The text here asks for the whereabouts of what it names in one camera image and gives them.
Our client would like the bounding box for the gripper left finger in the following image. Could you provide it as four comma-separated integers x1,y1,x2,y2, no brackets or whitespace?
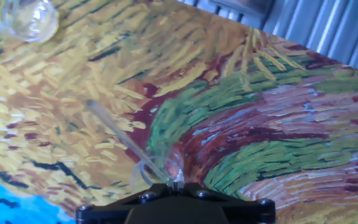
75,182,174,224

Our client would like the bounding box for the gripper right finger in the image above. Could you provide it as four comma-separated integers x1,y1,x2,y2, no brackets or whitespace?
183,182,276,224

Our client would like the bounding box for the clear glass rod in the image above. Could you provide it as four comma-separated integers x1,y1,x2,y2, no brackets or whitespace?
85,99,172,184

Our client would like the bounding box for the large glass beaker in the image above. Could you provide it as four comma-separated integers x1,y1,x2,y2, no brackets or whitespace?
0,0,60,44

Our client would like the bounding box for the painted wheatfield tablecloth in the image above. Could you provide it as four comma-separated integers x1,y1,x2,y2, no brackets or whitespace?
0,0,358,224

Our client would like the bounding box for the grey metal tray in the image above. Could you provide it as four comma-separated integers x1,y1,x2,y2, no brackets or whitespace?
209,0,277,17

